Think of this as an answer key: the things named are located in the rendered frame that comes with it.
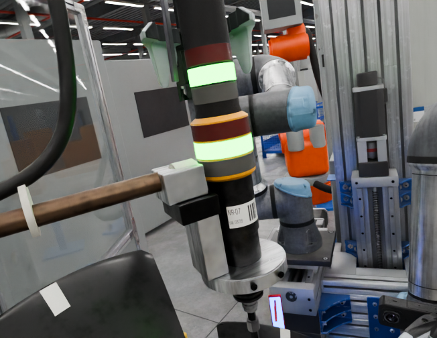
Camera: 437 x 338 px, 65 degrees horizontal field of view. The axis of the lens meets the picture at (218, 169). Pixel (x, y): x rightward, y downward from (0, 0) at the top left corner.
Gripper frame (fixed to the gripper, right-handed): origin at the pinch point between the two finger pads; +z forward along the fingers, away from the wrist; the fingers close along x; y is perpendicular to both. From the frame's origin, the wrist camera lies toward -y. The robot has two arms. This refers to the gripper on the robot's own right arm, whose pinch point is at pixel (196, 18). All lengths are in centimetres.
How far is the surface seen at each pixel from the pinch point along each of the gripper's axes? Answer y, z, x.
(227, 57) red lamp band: 4.5, 9.0, -1.5
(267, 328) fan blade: 46.6, -17.0, -3.3
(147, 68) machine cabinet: -34, -412, 64
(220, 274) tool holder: 19.7, 10.4, 1.6
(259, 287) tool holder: 20.8, 11.2, -1.1
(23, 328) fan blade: 25.2, 4.2, 21.1
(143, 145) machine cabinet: 56, -385, 84
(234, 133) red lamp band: 9.6, 9.9, -1.1
